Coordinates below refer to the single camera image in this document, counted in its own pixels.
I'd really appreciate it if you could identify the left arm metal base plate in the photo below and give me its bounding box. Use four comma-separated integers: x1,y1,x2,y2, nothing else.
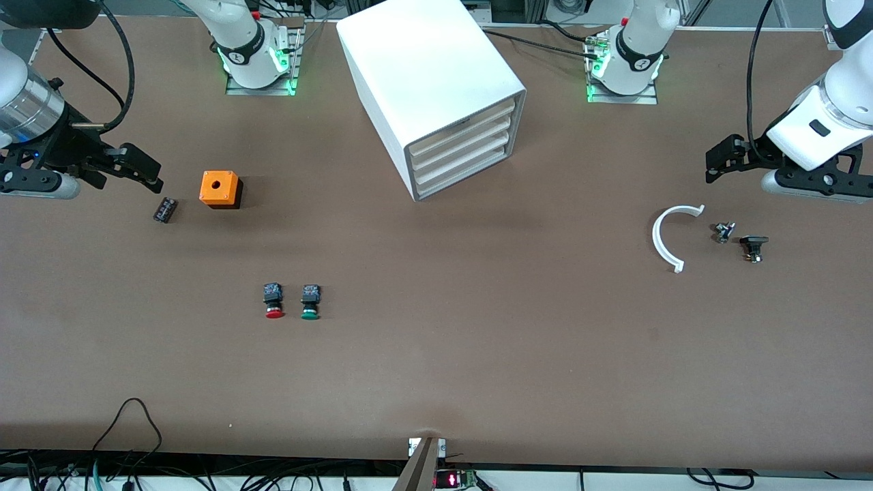
585,34,660,106

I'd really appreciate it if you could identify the small red LED device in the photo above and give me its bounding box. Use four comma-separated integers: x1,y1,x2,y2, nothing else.
434,468,478,490

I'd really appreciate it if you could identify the small black brass fitting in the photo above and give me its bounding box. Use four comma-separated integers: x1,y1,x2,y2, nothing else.
739,235,770,264

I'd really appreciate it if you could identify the white drawer cabinet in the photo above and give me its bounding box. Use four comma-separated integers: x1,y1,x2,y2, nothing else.
336,0,527,203

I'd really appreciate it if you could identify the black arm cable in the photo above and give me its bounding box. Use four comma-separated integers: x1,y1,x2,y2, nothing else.
745,0,778,161
44,0,136,134

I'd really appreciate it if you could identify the black cable behind cabinet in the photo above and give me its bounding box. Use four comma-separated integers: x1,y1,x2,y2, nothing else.
483,29,601,59

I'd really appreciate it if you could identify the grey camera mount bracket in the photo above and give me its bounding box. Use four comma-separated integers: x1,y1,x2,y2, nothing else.
391,436,447,491

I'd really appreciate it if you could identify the white curved plastic clip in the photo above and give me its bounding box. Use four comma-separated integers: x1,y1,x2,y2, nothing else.
651,204,706,274

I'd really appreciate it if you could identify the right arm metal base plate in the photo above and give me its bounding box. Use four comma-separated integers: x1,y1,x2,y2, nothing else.
225,17,304,97

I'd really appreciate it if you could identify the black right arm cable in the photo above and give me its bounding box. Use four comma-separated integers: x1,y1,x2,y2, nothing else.
44,0,136,134

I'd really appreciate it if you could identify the orange button enclosure box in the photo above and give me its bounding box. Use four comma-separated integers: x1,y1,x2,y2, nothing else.
198,170,244,210

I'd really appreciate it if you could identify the black cable under table edge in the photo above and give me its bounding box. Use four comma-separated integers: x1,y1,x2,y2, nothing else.
684,466,756,490

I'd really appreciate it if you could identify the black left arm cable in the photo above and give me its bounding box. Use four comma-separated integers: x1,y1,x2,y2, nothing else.
745,0,778,161

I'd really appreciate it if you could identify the black looped cable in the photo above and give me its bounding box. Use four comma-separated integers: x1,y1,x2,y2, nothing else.
91,398,163,456

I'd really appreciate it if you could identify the red push button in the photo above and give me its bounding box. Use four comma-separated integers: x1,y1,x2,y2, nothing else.
263,282,286,320

